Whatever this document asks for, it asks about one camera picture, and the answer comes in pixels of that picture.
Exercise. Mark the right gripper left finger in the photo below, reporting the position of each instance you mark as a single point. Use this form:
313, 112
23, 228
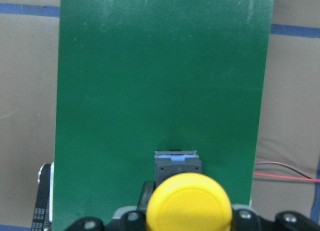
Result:
135, 219

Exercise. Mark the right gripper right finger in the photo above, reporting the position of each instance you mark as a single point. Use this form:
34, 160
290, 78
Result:
244, 218

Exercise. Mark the yellow push button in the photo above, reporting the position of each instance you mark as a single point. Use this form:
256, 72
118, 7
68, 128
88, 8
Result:
184, 199

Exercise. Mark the green conveyor belt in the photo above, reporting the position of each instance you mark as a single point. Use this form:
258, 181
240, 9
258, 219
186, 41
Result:
139, 76

